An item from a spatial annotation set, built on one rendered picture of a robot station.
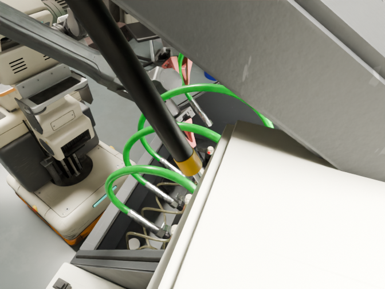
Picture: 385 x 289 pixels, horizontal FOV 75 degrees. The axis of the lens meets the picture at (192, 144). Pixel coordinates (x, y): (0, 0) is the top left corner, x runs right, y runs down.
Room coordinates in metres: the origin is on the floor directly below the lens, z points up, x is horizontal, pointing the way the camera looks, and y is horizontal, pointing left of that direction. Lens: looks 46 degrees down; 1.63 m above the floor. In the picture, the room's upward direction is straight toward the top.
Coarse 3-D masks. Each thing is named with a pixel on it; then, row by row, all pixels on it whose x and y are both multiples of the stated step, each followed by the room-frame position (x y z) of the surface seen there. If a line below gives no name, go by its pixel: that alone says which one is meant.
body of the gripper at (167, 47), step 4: (164, 44) 0.69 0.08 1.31; (168, 44) 0.68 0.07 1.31; (164, 48) 0.65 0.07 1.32; (168, 48) 0.66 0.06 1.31; (172, 48) 0.66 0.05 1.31; (160, 52) 0.66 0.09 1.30; (164, 52) 0.64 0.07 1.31; (168, 52) 0.65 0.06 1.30; (156, 56) 0.67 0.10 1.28; (160, 56) 0.67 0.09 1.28; (164, 56) 0.68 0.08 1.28; (156, 60) 0.67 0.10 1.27; (160, 60) 0.68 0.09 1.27
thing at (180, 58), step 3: (180, 54) 0.63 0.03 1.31; (180, 57) 0.63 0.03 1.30; (183, 57) 0.64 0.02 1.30; (180, 60) 0.64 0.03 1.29; (180, 63) 0.64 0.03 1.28; (180, 66) 0.64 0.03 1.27; (180, 69) 0.64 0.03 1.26; (180, 72) 0.64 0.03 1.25; (180, 75) 0.64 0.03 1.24; (183, 81) 0.64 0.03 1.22; (183, 84) 0.63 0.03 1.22; (186, 93) 0.62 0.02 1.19; (189, 93) 0.62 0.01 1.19; (186, 96) 0.62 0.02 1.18; (189, 96) 0.62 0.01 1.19; (189, 99) 0.61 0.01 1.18
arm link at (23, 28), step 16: (0, 16) 0.50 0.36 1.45; (16, 16) 0.51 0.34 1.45; (0, 32) 0.51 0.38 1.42; (16, 32) 0.49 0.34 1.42; (32, 32) 0.50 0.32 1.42; (48, 32) 0.52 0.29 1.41; (32, 48) 0.51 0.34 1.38; (48, 48) 0.50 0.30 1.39; (64, 48) 0.51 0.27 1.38; (80, 48) 0.53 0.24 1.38; (80, 64) 0.51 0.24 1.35; (96, 64) 0.51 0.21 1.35; (96, 80) 0.52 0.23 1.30; (112, 80) 0.51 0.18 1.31
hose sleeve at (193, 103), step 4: (192, 100) 0.61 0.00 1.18; (192, 104) 0.60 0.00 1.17; (196, 104) 0.60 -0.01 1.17; (196, 108) 0.59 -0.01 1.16; (200, 108) 0.59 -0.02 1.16; (200, 112) 0.58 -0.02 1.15; (204, 112) 0.59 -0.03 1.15; (200, 116) 0.58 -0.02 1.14; (204, 116) 0.57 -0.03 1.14; (204, 120) 0.57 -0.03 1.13; (208, 120) 0.57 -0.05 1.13
